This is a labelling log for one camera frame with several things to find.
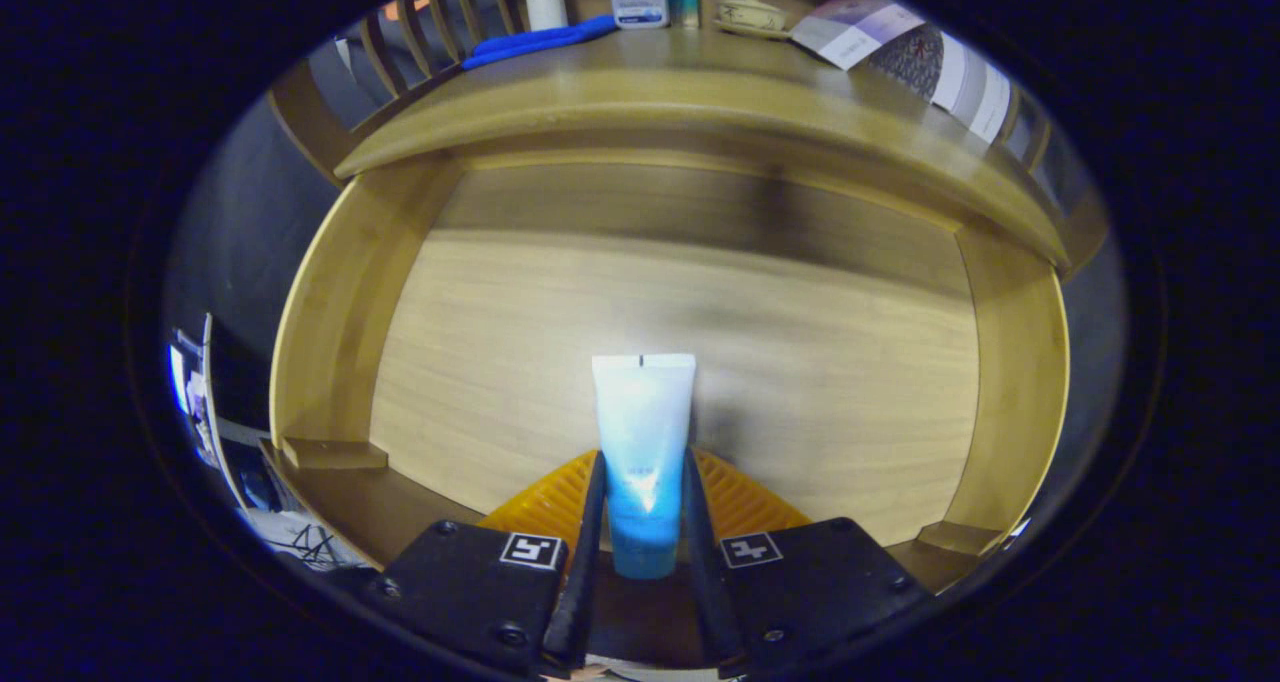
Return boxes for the plain white book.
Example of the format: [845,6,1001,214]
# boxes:
[930,34,986,118]

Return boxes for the ceramic lidded teacup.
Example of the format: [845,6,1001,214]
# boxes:
[714,0,793,41]

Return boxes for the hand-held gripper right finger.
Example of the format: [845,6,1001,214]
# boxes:
[682,446,931,678]

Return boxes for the blue white tube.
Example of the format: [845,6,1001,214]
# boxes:
[591,353,697,580]

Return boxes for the blue folded cloth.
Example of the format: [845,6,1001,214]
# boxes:
[461,14,619,71]

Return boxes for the brown wooden drawer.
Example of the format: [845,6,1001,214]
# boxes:
[268,152,1071,668]

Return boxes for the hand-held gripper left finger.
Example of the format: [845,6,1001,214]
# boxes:
[365,449,609,678]

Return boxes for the black floor cables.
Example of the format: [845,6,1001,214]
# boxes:
[265,522,351,568]

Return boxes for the wooden countertop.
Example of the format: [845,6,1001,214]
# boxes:
[335,27,1071,268]

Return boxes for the purple white leaning book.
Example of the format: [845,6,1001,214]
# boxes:
[790,0,926,71]

